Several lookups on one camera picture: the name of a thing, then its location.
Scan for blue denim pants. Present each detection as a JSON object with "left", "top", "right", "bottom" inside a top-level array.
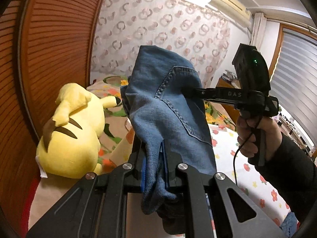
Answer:
[{"left": 120, "top": 45, "right": 218, "bottom": 236}]

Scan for person's right dark-sleeved forearm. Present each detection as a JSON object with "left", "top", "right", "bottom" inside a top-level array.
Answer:
[{"left": 255, "top": 135, "right": 316, "bottom": 223}]

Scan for person's right hand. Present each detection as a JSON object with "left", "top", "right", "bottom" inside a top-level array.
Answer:
[{"left": 236, "top": 117, "right": 283, "bottom": 161}]

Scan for brown wooden sideboard cabinet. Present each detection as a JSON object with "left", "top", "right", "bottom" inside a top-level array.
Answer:
[{"left": 215, "top": 79, "right": 250, "bottom": 128}]

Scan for grey striped window blind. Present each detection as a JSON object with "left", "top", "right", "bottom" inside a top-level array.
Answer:
[{"left": 270, "top": 28, "right": 316, "bottom": 144}]

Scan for white strawberry print sheet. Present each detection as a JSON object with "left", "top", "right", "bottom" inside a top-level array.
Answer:
[{"left": 123, "top": 118, "right": 293, "bottom": 238}]

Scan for floral beige blanket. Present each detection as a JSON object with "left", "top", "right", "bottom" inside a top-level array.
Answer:
[{"left": 27, "top": 75, "right": 236, "bottom": 238}]

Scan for yellow plush toy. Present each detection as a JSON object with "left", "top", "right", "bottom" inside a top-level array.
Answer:
[{"left": 35, "top": 83, "right": 121, "bottom": 179}]

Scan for beige tied side curtain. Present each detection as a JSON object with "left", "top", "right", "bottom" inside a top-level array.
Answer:
[{"left": 250, "top": 12, "right": 267, "bottom": 51}]

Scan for circle patterned sheer curtain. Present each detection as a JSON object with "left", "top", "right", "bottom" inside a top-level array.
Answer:
[{"left": 90, "top": 0, "right": 230, "bottom": 88}]

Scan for brown louvered wardrobe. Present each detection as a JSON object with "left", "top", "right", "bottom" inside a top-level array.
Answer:
[{"left": 1, "top": 0, "right": 102, "bottom": 237}]

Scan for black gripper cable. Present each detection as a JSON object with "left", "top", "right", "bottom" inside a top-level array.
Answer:
[{"left": 233, "top": 116, "right": 264, "bottom": 186}]

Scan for beige wall air conditioner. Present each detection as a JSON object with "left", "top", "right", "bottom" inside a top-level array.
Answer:
[{"left": 209, "top": 0, "right": 251, "bottom": 28}]

